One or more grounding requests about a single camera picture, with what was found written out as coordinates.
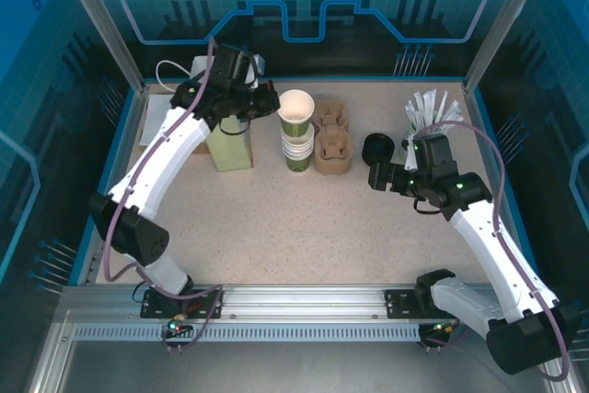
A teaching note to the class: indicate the stack of black cup lids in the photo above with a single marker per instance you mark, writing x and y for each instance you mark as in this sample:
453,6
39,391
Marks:
377,146

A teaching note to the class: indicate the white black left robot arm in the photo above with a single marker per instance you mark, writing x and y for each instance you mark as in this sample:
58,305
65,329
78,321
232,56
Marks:
156,158

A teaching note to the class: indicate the brown cardboard napkin tray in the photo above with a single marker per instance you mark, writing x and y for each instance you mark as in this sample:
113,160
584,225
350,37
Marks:
199,149

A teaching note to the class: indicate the stack of white napkins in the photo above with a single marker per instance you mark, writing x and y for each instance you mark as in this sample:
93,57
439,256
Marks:
154,121

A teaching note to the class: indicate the stack of brown pulp carriers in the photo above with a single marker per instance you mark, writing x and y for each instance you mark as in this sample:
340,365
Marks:
333,168

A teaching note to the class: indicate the aluminium mounting rail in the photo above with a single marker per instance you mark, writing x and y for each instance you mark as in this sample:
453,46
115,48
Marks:
303,301

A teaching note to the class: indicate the grey metal shelf panel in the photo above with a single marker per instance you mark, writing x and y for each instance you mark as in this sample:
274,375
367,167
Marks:
294,365

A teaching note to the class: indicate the pale green straw holder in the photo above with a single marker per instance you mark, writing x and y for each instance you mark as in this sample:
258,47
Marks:
404,143

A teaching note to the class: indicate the bundle of white wrapped straws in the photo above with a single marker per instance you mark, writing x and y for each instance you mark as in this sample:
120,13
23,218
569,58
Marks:
419,110

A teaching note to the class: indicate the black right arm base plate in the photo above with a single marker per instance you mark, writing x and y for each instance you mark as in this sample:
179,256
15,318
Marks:
398,303

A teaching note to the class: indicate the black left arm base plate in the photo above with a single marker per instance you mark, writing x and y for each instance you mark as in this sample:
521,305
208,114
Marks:
156,305

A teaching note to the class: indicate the aluminium frame post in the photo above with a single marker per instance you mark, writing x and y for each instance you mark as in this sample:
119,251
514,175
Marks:
110,29
504,20

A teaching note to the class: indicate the small lit connector board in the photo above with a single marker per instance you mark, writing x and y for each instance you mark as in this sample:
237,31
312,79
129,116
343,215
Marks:
177,325
442,328

